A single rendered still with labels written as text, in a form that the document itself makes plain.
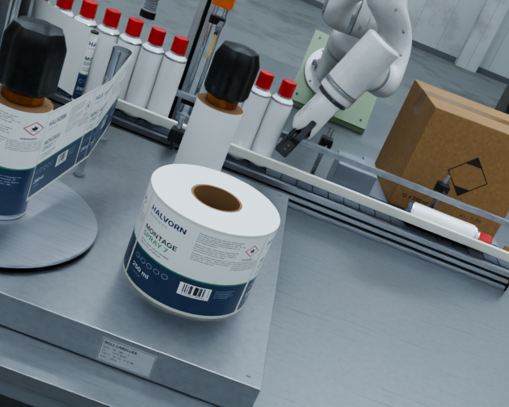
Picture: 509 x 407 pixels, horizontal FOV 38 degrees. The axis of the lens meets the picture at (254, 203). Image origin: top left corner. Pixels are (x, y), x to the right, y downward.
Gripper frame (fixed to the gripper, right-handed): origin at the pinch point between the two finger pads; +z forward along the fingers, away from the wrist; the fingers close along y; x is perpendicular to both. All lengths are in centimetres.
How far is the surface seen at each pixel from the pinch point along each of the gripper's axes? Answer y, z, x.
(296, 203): 4.9, 7.1, 10.0
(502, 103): -537, -15, 220
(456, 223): 1.5, -12.9, 40.4
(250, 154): 4.2, 5.6, -5.3
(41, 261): 70, 15, -26
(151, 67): 2.3, 5.6, -33.8
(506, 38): -899, -65, 282
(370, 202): 4.3, -4.2, 21.9
